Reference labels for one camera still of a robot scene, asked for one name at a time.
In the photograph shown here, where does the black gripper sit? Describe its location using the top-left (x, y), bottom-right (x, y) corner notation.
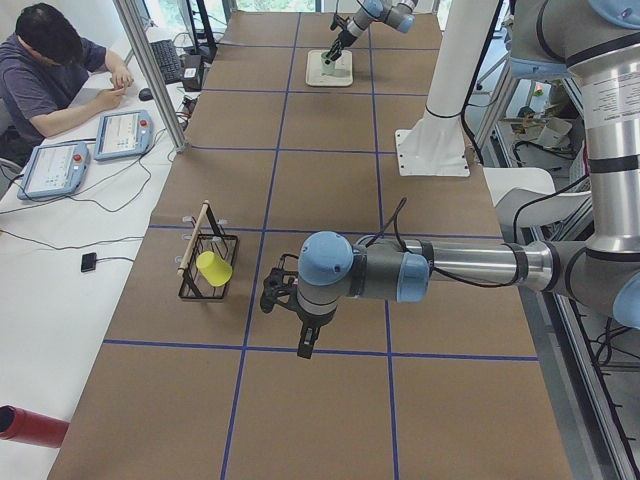
top-left (297, 310), bottom-right (336, 359)
top-left (326, 30), bottom-right (356, 61)

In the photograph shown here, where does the pale green cup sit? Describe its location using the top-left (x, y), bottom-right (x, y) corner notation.
top-left (321, 51), bottom-right (335, 76)

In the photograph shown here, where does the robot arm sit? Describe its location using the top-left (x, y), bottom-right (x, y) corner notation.
top-left (292, 1), bottom-right (639, 358)
top-left (322, 0), bottom-right (418, 65)

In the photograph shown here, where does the cream plastic tray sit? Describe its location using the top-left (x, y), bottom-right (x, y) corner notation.
top-left (305, 50), bottom-right (353, 87)

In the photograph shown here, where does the yellow cup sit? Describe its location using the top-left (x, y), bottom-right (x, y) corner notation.
top-left (196, 251), bottom-right (233, 287)

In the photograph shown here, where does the black mini computer box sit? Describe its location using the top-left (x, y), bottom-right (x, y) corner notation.
top-left (181, 55), bottom-right (204, 92)

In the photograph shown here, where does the black keyboard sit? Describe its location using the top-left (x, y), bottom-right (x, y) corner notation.
top-left (150, 40), bottom-right (183, 84)

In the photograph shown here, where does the black computer mouse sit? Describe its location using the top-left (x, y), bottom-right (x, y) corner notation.
top-left (138, 88), bottom-right (153, 101)

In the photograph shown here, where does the far teach pendant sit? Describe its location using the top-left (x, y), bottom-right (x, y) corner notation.
top-left (93, 110), bottom-right (153, 161)

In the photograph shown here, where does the teach pendant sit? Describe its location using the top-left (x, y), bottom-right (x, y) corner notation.
top-left (17, 141), bottom-right (90, 200)
top-left (93, 110), bottom-right (153, 161)

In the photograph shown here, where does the white chair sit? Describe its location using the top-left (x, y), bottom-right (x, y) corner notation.
top-left (483, 167), bottom-right (591, 227)

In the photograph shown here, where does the small black puck device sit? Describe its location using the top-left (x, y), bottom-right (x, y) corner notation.
top-left (80, 252), bottom-right (97, 273)

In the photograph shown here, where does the seated person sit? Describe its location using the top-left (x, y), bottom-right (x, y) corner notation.
top-left (1, 3), bottom-right (134, 149)

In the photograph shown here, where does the red cylinder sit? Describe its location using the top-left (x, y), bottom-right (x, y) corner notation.
top-left (1, 405), bottom-right (69, 448)

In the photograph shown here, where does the near teach pendant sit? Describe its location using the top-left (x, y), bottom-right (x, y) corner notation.
top-left (17, 141), bottom-right (90, 200)

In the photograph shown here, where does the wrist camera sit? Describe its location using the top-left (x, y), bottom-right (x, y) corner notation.
top-left (259, 253), bottom-right (300, 314)
top-left (330, 13), bottom-right (348, 31)

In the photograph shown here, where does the black wire cup rack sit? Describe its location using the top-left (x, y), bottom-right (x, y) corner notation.
top-left (177, 201), bottom-right (239, 302)

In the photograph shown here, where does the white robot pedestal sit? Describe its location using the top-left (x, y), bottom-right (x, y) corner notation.
top-left (395, 0), bottom-right (502, 177)

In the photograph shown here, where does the aluminium frame post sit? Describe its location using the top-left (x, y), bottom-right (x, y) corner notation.
top-left (113, 0), bottom-right (187, 153)

